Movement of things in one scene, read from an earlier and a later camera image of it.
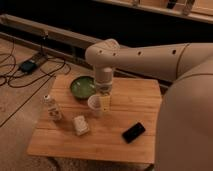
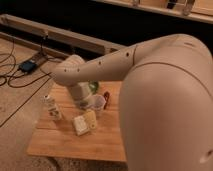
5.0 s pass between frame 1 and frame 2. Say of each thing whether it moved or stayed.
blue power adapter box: stayed
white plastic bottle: stayed
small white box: stayed
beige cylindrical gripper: moved
